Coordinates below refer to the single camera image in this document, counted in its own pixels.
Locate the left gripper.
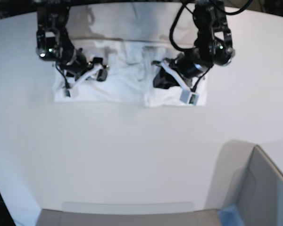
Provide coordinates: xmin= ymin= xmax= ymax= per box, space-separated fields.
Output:
xmin=153 ymin=53 xmax=214 ymax=89

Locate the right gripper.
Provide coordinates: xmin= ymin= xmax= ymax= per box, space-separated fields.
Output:
xmin=56 ymin=48 xmax=108 ymax=82

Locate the white t-shirt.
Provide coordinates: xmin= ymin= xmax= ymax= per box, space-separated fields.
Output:
xmin=52 ymin=39 xmax=207 ymax=107

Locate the black cable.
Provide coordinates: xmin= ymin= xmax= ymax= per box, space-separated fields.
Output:
xmin=169 ymin=0 xmax=253 ymax=51

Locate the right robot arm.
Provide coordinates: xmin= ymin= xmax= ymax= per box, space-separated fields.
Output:
xmin=36 ymin=0 xmax=108 ymax=83

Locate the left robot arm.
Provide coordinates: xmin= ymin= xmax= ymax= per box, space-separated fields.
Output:
xmin=165 ymin=0 xmax=235 ymax=92

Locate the grey cardboard box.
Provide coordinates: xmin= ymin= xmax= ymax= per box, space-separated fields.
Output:
xmin=205 ymin=140 xmax=283 ymax=226

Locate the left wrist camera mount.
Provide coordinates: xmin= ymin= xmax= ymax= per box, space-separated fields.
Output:
xmin=151 ymin=60 xmax=199 ymax=106

